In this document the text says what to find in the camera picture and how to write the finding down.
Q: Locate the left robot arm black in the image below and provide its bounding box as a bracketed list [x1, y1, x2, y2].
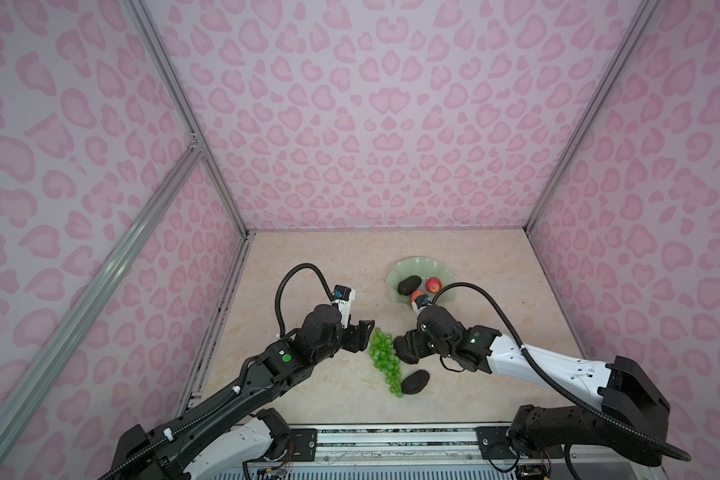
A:
[101, 304, 375, 479]

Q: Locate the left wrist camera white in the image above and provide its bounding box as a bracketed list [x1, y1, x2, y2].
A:
[332, 285, 356, 329]

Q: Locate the dark avocado table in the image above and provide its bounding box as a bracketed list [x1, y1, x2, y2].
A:
[400, 370, 431, 395]

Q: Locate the aluminium frame profile left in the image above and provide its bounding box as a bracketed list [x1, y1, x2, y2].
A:
[0, 1, 244, 479]

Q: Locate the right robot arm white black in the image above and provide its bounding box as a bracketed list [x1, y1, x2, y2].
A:
[393, 305, 691, 467]

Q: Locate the green fake grape bunch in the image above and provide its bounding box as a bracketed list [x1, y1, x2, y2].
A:
[368, 328, 404, 398]

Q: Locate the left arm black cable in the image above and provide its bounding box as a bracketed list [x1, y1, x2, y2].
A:
[274, 263, 337, 338]

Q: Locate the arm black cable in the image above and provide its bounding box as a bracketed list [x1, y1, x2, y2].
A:
[274, 263, 337, 338]
[430, 281, 692, 463]

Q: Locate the aluminium frame profile right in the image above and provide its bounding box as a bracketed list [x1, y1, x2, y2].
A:
[523, 0, 665, 358]

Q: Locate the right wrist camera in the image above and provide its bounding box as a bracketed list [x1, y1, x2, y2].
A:
[411, 295, 431, 315]

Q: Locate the metal base rail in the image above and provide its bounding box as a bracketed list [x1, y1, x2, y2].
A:
[220, 423, 667, 479]

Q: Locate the aluminium frame profile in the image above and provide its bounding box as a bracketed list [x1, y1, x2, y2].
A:
[0, 1, 244, 479]
[523, 0, 665, 358]

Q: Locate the red apple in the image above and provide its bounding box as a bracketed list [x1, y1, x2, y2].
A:
[409, 290, 425, 303]
[425, 277, 443, 294]

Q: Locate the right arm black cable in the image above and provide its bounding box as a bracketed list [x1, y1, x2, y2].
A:
[430, 281, 692, 463]

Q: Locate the dark avocado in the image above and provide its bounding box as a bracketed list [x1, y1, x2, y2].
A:
[397, 275, 422, 297]

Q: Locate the green glass fruit bowl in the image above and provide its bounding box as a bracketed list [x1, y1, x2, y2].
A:
[385, 256, 456, 306]

